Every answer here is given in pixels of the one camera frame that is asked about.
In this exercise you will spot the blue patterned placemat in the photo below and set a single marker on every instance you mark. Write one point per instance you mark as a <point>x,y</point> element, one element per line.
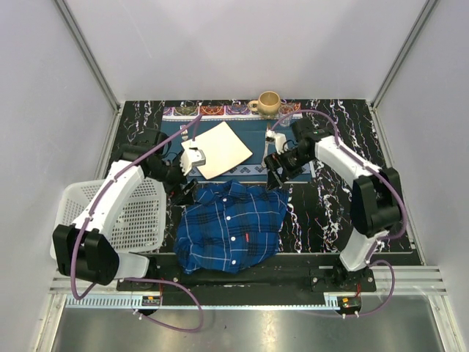
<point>249,127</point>

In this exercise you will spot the silver fork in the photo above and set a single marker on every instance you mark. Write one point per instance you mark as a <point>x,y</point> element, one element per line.
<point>184,133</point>

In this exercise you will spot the white square plate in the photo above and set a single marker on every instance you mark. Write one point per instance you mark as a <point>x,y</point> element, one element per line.
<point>223,150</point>

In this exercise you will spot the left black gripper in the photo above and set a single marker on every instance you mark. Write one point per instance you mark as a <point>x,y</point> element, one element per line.
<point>176,188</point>

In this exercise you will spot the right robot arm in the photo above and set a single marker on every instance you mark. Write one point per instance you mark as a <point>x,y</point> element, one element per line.
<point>376,201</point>

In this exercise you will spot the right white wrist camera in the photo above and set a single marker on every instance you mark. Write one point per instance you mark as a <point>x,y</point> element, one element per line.
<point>279,140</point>

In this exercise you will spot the silver knife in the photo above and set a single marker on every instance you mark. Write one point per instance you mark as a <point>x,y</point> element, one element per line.
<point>267,142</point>

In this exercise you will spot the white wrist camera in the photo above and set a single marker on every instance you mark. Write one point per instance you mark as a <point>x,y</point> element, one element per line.
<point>279,140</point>
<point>192,156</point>

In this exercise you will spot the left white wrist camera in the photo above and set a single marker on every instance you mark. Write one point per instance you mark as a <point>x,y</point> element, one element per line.
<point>192,156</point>

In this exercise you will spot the small clear glass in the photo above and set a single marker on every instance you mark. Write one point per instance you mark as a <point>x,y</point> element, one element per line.
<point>285,114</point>

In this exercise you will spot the blue plaid shirt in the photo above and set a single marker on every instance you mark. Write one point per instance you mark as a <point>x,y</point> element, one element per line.
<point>230,227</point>

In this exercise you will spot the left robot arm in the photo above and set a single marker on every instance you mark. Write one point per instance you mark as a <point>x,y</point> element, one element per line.
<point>82,248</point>

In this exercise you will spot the tan ceramic mug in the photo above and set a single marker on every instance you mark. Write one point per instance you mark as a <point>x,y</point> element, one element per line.
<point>266,106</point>

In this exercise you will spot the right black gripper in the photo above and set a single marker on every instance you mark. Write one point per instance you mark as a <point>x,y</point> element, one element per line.
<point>273,162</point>

